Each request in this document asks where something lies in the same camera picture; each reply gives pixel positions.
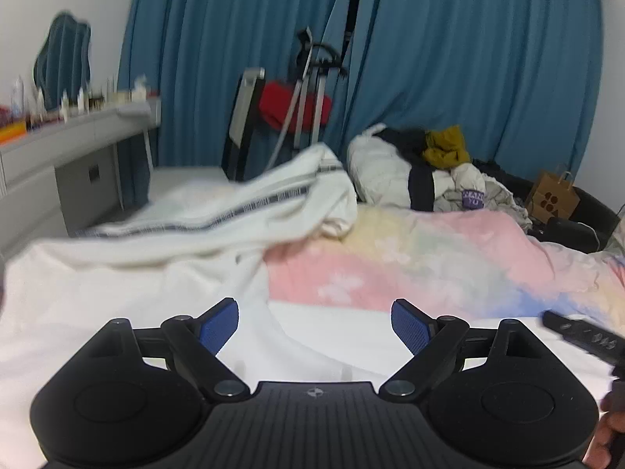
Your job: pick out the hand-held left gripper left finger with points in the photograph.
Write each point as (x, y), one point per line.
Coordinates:
(219, 326)

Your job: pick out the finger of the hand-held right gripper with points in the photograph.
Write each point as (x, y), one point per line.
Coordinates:
(581, 333)

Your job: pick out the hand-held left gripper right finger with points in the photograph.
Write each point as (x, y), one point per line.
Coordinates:
(411, 326)

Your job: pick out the white striped garment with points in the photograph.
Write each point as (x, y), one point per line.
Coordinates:
(273, 198)

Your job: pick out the person's right hand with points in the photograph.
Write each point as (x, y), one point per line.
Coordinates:
(605, 437)

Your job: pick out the pastel floral blanket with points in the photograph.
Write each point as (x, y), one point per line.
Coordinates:
(415, 254)

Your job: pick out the black sofa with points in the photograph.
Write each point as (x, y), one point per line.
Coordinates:
(586, 224)

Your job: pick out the brown paper bag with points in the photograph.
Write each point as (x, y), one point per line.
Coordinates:
(554, 198)

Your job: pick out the black garment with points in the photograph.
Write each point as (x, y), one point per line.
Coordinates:
(420, 183)

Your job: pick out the grey garment purple patch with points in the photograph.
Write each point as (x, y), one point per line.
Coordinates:
(468, 190)

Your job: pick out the white puffy jacket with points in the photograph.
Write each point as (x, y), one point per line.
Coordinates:
(378, 166)

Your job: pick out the mustard yellow garment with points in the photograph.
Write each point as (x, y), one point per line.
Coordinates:
(447, 149)

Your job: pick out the grey black chair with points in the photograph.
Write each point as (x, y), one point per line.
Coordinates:
(241, 117)

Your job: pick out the red cloth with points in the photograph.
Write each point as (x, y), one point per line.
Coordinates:
(281, 102)

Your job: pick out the grey desk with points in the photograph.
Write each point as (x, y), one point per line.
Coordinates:
(53, 156)

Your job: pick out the garment steamer stand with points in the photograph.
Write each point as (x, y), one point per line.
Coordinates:
(310, 88)

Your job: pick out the row of small bottles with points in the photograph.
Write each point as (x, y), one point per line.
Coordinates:
(83, 100)

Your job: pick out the blue curtain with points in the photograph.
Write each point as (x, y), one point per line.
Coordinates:
(219, 34)
(478, 49)

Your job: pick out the orange box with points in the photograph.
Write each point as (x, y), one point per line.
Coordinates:
(10, 132)

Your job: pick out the wavy wall mirror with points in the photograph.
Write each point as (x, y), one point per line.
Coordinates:
(63, 58)

